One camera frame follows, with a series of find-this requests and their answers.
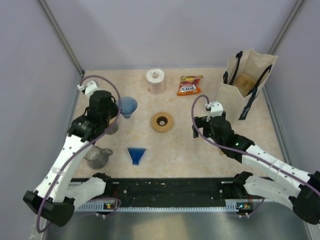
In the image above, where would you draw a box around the orange snack bag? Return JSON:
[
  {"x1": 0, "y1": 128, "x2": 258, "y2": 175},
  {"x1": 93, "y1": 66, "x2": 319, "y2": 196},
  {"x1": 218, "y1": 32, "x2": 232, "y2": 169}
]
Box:
[{"x1": 177, "y1": 75, "x2": 204, "y2": 96}]

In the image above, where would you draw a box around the brown box in bag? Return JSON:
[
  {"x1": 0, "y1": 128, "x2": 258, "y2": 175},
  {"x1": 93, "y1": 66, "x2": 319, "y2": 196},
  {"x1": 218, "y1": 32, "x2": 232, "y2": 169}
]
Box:
[{"x1": 233, "y1": 74, "x2": 257, "y2": 97}]

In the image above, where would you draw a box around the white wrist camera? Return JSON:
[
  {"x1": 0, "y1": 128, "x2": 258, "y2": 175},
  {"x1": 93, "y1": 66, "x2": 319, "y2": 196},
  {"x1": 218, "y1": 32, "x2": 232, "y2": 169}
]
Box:
[
  {"x1": 77, "y1": 80, "x2": 101, "y2": 99},
  {"x1": 205, "y1": 101, "x2": 224, "y2": 122}
]

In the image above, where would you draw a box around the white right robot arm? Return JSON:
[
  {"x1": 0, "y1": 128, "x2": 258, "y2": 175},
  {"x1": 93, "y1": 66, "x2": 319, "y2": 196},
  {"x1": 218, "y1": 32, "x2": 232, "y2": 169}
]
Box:
[{"x1": 191, "y1": 112, "x2": 320, "y2": 225}]

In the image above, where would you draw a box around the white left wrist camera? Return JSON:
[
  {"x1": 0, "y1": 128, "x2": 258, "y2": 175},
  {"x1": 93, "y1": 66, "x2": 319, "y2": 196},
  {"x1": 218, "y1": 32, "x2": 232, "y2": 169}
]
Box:
[{"x1": 77, "y1": 80, "x2": 101, "y2": 99}]

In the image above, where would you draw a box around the glass pitcher with handle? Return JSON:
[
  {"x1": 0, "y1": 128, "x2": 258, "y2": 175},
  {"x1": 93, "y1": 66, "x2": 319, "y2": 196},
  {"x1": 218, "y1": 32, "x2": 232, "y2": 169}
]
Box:
[{"x1": 84, "y1": 145, "x2": 113, "y2": 170}]

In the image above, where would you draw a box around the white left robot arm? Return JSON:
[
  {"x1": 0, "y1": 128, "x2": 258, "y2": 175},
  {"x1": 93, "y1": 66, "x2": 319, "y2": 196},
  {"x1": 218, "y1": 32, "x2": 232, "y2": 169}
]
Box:
[{"x1": 23, "y1": 90, "x2": 119, "y2": 227}]

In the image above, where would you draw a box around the blue glass dripper cone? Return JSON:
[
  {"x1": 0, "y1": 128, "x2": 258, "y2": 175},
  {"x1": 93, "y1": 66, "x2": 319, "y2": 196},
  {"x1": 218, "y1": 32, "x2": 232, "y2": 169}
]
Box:
[
  {"x1": 127, "y1": 147, "x2": 147, "y2": 166},
  {"x1": 116, "y1": 96, "x2": 138, "y2": 119}
]

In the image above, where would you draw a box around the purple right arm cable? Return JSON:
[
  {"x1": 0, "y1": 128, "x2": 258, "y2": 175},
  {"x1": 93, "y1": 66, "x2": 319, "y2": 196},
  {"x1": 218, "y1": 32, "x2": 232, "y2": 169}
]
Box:
[{"x1": 191, "y1": 94, "x2": 320, "y2": 196}]

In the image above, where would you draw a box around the brown paper coffee filter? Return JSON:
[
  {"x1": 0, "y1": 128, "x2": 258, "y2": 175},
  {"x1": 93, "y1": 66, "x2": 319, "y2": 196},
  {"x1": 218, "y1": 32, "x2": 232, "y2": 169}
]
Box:
[{"x1": 218, "y1": 148, "x2": 225, "y2": 156}]

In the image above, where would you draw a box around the white toilet paper roll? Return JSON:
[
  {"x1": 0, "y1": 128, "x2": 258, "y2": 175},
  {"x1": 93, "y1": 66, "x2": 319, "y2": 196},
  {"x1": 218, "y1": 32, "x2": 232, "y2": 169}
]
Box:
[{"x1": 146, "y1": 68, "x2": 166, "y2": 95}]

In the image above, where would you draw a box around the grey slotted cable duct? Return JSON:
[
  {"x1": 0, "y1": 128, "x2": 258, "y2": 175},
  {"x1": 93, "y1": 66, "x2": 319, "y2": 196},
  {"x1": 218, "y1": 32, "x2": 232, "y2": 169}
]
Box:
[{"x1": 75, "y1": 200, "x2": 254, "y2": 214}]

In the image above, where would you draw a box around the cream canvas tote bag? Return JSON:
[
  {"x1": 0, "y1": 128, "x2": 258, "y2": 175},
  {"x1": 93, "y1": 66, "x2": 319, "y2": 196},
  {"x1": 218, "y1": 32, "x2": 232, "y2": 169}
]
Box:
[{"x1": 216, "y1": 48, "x2": 278, "y2": 123}]

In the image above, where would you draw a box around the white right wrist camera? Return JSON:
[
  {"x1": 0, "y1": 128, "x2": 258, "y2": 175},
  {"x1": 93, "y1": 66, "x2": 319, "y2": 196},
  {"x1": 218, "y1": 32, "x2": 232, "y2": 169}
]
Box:
[{"x1": 205, "y1": 101, "x2": 224, "y2": 122}]

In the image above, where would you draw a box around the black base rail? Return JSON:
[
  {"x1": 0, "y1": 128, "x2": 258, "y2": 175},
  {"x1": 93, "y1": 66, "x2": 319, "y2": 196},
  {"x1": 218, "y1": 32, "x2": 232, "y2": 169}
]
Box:
[{"x1": 98, "y1": 177, "x2": 250, "y2": 207}]

